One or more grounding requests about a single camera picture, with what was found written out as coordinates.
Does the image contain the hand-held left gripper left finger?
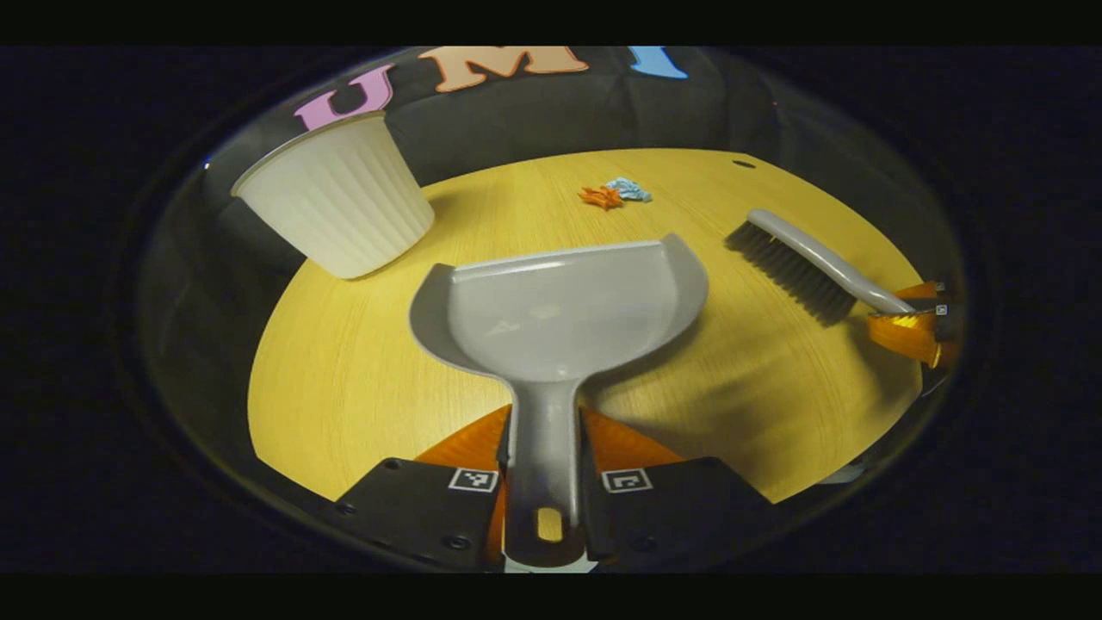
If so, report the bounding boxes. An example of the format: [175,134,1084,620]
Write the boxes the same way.
[334,405,515,571]

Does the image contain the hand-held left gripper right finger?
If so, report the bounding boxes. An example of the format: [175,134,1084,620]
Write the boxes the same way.
[579,406,776,571]

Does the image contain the small grey broom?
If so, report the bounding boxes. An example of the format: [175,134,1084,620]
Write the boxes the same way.
[725,208,918,328]

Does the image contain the grey plastic dustpan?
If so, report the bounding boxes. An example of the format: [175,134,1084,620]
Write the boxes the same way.
[408,232,710,569]

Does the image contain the white ribbed garbage bin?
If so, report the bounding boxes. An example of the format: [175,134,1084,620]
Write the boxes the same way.
[230,110,436,281]

